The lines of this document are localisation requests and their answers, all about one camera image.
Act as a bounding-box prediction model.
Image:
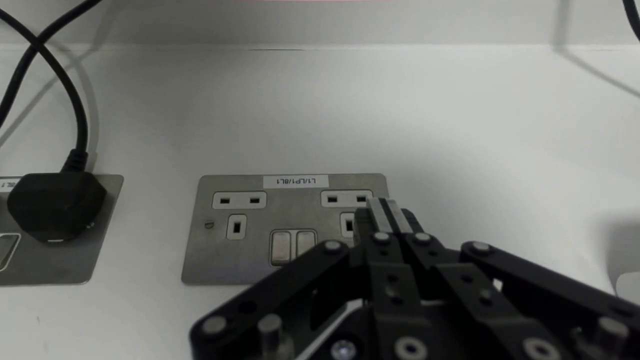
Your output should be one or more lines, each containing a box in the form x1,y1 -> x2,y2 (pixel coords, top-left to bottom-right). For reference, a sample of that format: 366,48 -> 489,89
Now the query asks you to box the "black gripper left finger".
189,196 -> 428,360

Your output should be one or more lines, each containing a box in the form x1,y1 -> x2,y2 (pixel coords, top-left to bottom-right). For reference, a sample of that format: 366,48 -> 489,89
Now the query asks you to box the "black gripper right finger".
387,198 -> 640,360

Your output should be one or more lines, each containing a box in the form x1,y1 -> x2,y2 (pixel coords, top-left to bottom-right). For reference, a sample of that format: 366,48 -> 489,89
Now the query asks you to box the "steel rocker switch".
297,228 -> 318,262
270,228 -> 297,267

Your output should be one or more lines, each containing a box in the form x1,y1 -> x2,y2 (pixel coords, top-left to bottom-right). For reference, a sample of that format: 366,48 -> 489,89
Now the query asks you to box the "steel double socket plate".
181,172 -> 391,289
0,172 -> 126,289

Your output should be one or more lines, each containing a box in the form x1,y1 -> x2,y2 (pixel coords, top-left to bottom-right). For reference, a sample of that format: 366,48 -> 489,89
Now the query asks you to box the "black mains plug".
7,150 -> 109,246

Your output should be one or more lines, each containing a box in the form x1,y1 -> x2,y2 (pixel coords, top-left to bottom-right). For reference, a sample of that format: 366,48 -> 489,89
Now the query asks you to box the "black coffee machine power cable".
0,6 -> 93,162

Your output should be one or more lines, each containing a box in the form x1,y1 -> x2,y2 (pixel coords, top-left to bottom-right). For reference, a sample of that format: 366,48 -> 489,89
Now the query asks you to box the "black microwave power cable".
0,0 -> 104,129

